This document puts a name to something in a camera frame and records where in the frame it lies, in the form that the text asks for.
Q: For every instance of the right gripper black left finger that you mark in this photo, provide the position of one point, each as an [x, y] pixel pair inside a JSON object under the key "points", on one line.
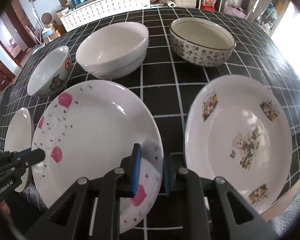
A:
{"points": [[129, 182]]}

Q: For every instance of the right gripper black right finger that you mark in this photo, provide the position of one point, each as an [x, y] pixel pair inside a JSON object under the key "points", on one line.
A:
{"points": [[169, 175]]}

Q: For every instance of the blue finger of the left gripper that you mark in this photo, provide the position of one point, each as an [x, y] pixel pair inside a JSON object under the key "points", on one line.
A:
{"points": [[36, 156], [23, 153]]}

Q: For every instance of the plain white plate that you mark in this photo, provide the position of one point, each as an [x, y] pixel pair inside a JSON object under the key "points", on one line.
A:
{"points": [[20, 131]]}

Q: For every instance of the pink flower white plate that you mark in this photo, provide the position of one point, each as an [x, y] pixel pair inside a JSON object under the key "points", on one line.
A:
{"points": [[86, 131]]}

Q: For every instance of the white bowl with cartoon print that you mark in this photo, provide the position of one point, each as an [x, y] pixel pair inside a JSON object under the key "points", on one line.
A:
{"points": [[51, 74]]}

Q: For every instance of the plain cream white bowl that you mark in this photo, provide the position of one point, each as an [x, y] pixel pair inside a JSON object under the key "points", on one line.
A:
{"points": [[114, 51]]}

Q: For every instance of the floral patterned bowl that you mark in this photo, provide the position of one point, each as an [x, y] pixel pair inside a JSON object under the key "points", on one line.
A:
{"points": [[201, 42]]}

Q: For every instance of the black white checkered tablecloth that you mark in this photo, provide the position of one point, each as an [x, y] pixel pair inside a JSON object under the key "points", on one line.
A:
{"points": [[168, 85]]}

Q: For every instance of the white tv cabinet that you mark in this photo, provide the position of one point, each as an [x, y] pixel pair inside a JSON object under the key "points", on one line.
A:
{"points": [[93, 10]]}

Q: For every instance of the paper towel roll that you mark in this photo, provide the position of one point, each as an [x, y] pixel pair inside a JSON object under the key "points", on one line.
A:
{"points": [[170, 3]]}

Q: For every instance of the pink tote bag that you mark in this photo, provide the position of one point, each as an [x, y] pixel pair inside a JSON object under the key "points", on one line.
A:
{"points": [[235, 11]]}

